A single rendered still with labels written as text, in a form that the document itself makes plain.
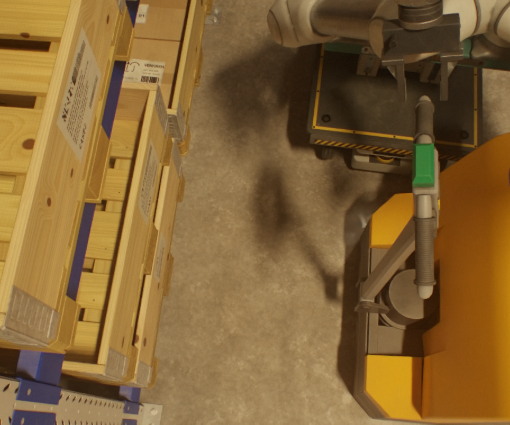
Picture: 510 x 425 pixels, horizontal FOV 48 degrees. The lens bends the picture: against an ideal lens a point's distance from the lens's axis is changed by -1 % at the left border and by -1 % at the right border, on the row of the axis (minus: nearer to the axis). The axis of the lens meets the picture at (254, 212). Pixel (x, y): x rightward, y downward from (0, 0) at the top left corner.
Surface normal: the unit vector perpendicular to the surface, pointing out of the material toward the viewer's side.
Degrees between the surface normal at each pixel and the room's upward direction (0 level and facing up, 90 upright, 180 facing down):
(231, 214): 0
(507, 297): 45
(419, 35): 62
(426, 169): 16
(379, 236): 22
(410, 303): 0
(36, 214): 90
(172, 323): 0
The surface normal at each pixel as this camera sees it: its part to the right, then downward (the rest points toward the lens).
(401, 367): -0.38, -0.36
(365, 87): -0.01, -0.35
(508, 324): -0.71, -0.31
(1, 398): 0.99, 0.09
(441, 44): -0.23, 0.63
